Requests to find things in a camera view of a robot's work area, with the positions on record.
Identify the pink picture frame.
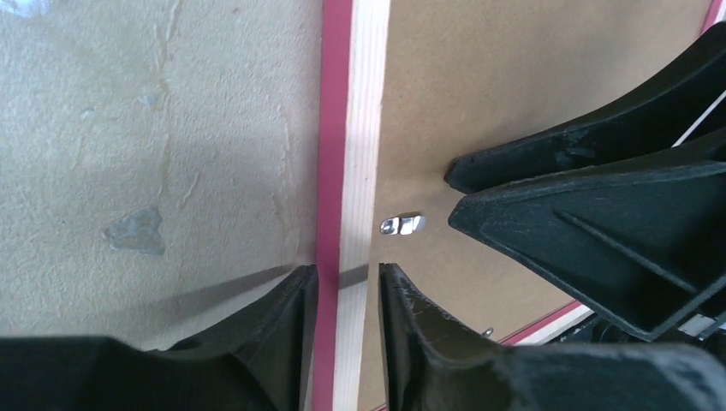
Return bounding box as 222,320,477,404
308,1,725,410

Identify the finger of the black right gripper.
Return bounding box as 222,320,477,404
449,129,725,341
444,22,725,194

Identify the brown cardboard backing board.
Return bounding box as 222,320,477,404
356,1,710,410

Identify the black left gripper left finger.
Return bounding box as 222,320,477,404
1,265,318,410

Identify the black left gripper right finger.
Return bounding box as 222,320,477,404
378,264,725,410

